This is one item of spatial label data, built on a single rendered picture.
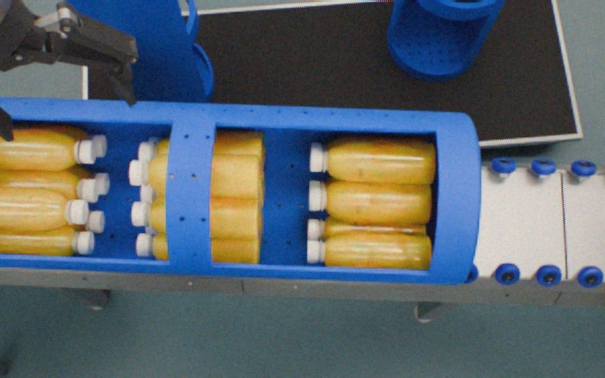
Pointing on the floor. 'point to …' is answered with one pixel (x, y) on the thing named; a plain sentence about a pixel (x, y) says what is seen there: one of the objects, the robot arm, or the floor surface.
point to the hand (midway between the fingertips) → (65, 107)
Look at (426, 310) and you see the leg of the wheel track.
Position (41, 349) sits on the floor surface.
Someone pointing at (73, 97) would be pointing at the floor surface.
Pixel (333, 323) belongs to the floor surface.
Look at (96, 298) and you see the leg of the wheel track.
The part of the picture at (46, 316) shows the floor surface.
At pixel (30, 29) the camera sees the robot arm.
